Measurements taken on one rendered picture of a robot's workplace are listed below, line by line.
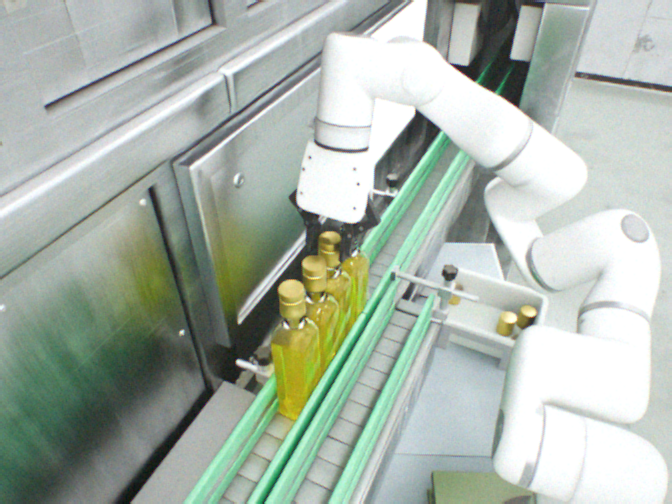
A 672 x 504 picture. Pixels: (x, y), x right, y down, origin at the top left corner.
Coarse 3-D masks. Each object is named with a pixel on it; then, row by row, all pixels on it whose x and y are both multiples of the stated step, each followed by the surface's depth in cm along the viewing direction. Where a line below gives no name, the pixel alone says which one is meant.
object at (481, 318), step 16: (464, 272) 118; (464, 288) 121; (480, 288) 119; (496, 288) 117; (512, 288) 115; (528, 288) 114; (448, 304) 120; (464, 304) 120; (480, 304) 120; (496, 304) 119; (512, 304) 117; (528, 304) 115; (544, 304) 111; (448, 320) 107; (464, 320) 117; (480, 320) 117; (496, 320) 117; (496, 336) 104; (512, 336) 113
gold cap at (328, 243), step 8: (328, 232) 78; (320, 240) 76; (328, 240) 76; (336, 240) 76; (320, 248) 77; (328, 248) 76; (336, 248) 76; (320, 256) 78; (328, 256) 77; (336, 256) 77; (328, 264) 78; (336, 264) 78
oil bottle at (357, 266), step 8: (360, 248) 86; (360, 256) 85; (344, 264) 84; (352, 264) 83; (360, 264) 84; (368, 264) 87; (352, 272) 84; (360, 272) 85; (368, 272) 89; (352, 280) 85; (360, 280) 86; (352, 288) 86; (360, 288) 88; (352, 296) 87; (360, 296) 89; (352, 304) 88; (360, 304) 91; (352, 312) 90; (360, 312) 92; (352, 320) 91
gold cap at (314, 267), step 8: (312, 256) 74; (304, 264) 72; (312, 264) 72; (320, 264) 72; (304, 272) 72; (312, 272) 72; (320, 272) 72; (304, 280) 74; (312, 280) 73; (320, 280) 73; (304, 288) 75; (312, 288) 74; (320, 288) 74
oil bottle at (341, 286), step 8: (344, 272) 82; (328, 280) 80; (336, 280) 80; (344, 280) 81; (328, 288) 80; (336, 288) 80; (344, 288) 81; (336, 296) 80; (344, 296) 82; (344, 304) 84; (344, 312) 85; (344, 320) 86; (344, 328) 88; (344, 336) 89
